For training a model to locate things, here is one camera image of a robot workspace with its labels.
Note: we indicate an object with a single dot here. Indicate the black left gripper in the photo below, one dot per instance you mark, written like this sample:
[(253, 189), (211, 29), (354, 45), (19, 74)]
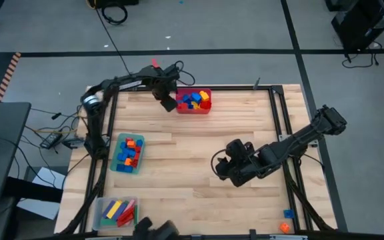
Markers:
[(162, 83)]

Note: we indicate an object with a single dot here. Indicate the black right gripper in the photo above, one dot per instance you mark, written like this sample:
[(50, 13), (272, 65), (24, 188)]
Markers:
[(245, 160)]

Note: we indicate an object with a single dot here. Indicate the small blue block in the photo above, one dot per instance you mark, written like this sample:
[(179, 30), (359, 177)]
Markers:
[(122, 156), (139, 143), (123, 146), (121, 167), (129, 169), (132, 153)]

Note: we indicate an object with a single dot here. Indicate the small red block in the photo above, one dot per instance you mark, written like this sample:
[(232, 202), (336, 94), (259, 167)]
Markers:
[(138, 149), (130, 140), (126, 214), (134, 163)]

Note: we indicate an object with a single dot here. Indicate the small orange block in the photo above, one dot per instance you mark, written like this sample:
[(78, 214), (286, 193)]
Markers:
[(284, 227), (128, 161)]

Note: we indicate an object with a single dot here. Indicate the long green block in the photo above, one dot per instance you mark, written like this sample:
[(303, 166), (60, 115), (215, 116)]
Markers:
[(108, 222), (135, 213)]

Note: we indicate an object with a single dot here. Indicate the long pink block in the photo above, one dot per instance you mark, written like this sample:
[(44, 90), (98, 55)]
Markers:
[(130, 204)]

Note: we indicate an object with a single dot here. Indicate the long yellow block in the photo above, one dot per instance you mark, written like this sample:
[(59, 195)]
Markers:
[(114, 210)]

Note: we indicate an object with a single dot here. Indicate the clear plastic bin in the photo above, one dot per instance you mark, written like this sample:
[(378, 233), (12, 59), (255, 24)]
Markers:
[(97, 226)]

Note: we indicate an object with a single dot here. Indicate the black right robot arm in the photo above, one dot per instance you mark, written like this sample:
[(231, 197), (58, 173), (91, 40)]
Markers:
[(305, 135)]

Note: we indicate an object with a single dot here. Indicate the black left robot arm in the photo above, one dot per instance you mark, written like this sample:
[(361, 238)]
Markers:
[(93, 126)]

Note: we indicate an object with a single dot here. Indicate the red plastic bin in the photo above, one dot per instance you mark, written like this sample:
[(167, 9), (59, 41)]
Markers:
[(192, 112)]

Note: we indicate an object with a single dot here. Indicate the red clip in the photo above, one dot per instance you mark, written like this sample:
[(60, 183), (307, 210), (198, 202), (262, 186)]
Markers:
[(154, 62)]

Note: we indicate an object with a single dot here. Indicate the green translucent plastic bin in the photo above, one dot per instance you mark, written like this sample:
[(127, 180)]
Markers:
[(113, 163)]

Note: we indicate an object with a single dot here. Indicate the black boxy device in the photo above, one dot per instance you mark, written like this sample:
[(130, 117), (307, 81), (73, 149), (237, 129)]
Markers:
[(155, 230)]

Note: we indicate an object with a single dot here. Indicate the black power adapter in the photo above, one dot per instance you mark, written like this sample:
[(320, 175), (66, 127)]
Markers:
[(50, 140)]

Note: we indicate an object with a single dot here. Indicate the striped hazard strip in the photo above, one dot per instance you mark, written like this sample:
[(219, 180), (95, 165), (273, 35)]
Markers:
[(7, 76)]

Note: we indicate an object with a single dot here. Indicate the black side table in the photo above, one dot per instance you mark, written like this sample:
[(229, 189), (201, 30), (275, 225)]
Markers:
[(2, 150)]

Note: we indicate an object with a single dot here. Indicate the black equipment rack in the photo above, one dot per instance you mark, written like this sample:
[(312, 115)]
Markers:
[(365, 23)]

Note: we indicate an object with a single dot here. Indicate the black aluminium table frame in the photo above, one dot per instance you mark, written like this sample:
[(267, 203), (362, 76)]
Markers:
[(192, 88)]

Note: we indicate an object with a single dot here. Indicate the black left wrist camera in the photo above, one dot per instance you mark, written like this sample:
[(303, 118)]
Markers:
[(170, 70)]

